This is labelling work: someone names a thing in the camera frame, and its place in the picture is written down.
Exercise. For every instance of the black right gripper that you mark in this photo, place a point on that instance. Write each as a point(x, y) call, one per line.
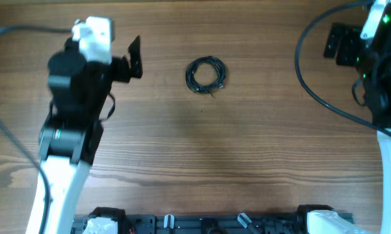
point(350, 49)

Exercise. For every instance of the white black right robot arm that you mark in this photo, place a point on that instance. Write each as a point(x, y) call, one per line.
point(368, 49)

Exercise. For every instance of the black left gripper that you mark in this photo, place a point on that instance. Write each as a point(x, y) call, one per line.
point(124, 68)

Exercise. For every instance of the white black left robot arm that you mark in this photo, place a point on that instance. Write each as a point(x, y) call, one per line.
point(72, 130)

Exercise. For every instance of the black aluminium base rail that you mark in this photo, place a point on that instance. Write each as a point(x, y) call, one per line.
point(120, 222)

